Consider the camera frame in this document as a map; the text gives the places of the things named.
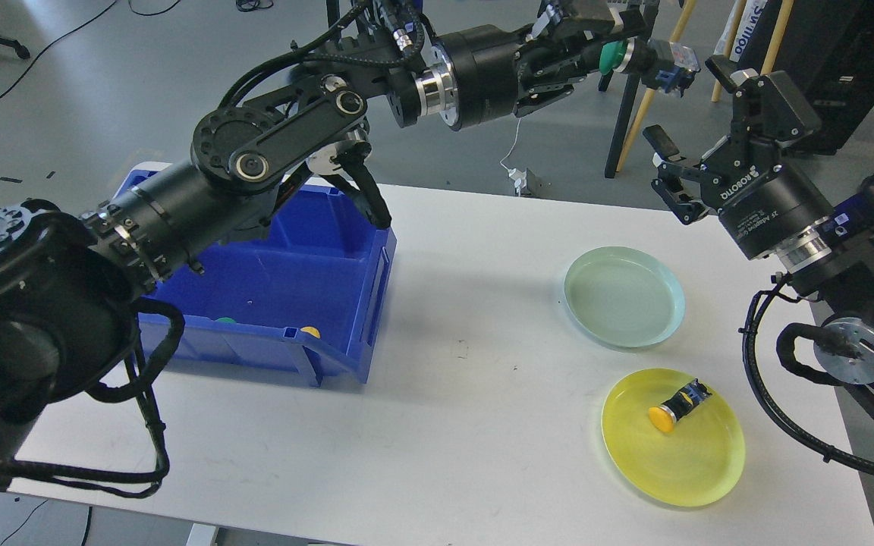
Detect green push button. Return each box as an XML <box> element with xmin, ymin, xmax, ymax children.
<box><xmin>598</xmin><ymin>37</ymin><xmax>702</xmax><ymax>97</ymax></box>

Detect light green plate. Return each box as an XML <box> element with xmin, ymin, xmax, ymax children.
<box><xmin>562</xmin><ymin>246</ymin><xmax>687</xmax><ymax>350</ymax></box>

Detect yellow button at bin front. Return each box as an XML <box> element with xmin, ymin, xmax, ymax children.
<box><xmin>300</xmin><ymin>325</ymin><xmax>322</xmax><ymax>339</ymax></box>

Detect yellow push button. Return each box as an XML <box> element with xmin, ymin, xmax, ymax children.
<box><xmin>646</xmin><ymin>378</ymin><xmax>714</xmax><ymax>433</ymax></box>

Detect wooden easel legs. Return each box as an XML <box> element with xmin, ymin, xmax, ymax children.
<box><xmin>618</xmin><ymin>1</ymin><xmax>794</xmax><ymax>172</ymax></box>

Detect blue plastic bin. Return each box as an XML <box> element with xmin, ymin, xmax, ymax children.
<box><xmin>152</xmin><ymin>184</ymin><xmax>398</xmax><ymax>387</ymax></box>

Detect white cable with plug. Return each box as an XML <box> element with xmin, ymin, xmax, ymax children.
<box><xmin>500</xmin><ymin>114</ymin><xmax>540</xmax><ymax>196</ymax></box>

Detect black stand legs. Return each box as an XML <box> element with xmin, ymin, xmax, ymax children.
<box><xmin>598</xmin><ymin>1</ymin><xmax>660</xmax><ymax>179</ymax></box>

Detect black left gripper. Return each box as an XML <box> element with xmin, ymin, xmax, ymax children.
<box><xmin>445</xmin><ymin>1</ymin><xmax>651</xmax><ymax>131</ymax></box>

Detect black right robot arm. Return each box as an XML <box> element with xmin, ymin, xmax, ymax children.
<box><xmin>643</xmin><ymin>55</ymin><xmax>874</xmax><ymax>475</ymax></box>

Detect black cabinet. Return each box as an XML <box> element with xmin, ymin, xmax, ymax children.
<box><xmin>773</xmin><ymin>1</ymin><xmax>874</xmax><ymax>156</ymax></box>

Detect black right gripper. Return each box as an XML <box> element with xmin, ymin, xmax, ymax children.
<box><xmin>643</xmin><ymin>55</ymin><xmax>833</xmax><ymax>259</ymax></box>

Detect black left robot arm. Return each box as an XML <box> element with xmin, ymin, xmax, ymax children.
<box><xmin>0</xmin><ymin>1</ymin><xmax>651</xmax><ymax>498</ymax></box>

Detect yellow plate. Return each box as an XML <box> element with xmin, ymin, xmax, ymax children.
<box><xmin>599</xmin><ymin>369</ymin><xmax>746</xmax><ymax>508</ymax></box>

